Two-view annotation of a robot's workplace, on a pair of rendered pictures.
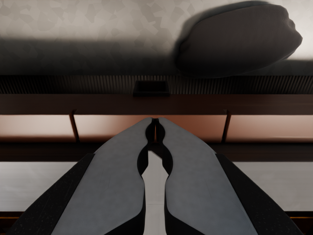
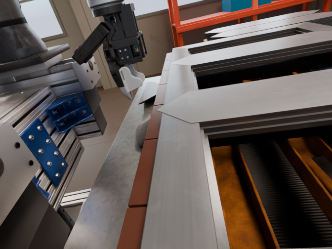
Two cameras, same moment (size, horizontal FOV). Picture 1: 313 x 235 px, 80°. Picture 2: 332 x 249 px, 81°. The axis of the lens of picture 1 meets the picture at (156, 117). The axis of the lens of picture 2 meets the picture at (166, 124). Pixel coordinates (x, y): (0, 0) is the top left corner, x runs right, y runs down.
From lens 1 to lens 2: 0.53 m
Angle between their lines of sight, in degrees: 68
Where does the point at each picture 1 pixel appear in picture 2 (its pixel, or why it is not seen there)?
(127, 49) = not seen: hidden behind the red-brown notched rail
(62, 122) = (147, 142)
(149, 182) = (174, 107)
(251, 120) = (156, 101)
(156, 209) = (193, 103)
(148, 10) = (129, 163)
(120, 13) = (127, 173)
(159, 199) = (186, 103)
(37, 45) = not seen: hidden behind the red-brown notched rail
